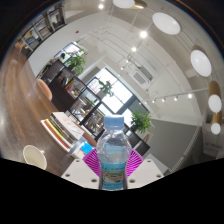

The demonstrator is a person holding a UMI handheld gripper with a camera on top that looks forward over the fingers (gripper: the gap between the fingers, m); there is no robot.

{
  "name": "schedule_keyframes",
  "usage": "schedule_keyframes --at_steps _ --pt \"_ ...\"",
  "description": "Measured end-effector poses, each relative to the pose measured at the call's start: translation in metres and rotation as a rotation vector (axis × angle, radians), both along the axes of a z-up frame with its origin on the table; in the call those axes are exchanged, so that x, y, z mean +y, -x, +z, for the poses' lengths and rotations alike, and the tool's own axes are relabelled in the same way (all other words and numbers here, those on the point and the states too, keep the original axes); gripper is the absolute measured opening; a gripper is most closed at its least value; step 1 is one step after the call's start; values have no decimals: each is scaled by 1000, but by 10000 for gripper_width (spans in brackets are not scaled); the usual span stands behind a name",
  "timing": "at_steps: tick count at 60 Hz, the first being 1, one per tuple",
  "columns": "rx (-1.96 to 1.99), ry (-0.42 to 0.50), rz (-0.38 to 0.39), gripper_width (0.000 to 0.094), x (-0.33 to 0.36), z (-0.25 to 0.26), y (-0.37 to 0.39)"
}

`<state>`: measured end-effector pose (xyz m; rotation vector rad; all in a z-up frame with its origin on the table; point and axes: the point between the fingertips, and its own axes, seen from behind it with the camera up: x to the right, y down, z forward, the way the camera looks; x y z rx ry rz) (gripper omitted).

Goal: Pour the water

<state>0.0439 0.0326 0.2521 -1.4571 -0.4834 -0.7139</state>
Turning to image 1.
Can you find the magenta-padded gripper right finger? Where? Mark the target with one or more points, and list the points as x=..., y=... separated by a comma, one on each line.
x=146, y=173

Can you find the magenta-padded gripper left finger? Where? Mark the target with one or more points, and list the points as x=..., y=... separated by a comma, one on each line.
x=80, y=173

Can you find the clear blue-capped water bottle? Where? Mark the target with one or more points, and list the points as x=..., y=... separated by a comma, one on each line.
x=113, y=156

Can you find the low pile of magazines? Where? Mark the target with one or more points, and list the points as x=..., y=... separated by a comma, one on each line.
x=85, y=148

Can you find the tall stack of books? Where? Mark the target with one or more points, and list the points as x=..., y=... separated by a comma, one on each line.
x=65, y=130

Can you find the cream paper cup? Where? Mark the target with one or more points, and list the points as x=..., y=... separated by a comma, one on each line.
x=33, y=157

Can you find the large potted green plant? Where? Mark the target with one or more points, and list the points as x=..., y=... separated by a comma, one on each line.
x=141, y=120

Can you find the low black shelf unit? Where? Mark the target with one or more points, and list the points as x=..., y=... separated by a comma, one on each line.
x=61, y=95

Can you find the small potted green plant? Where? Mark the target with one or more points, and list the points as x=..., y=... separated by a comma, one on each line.
x=106, y=87

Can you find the orange chairs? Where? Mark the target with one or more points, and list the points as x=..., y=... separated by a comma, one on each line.
x=45, y=89

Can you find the white ceiling air conditioner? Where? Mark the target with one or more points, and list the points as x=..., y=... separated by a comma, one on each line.
x=141, y=76

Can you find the bushy potted green plant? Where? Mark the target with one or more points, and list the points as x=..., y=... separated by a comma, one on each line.
x=76, y=61

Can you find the person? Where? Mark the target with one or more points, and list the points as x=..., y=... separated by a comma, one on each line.
x=62, y=56

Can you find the small ceiling spotlights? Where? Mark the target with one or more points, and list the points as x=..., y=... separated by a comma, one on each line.
x=143, y=34

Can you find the round white ceiling lamps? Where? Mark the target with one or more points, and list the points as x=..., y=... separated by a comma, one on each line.
x=166, y=23

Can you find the tall wall bookshelf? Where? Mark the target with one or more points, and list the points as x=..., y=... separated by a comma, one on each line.
x=40, y=28

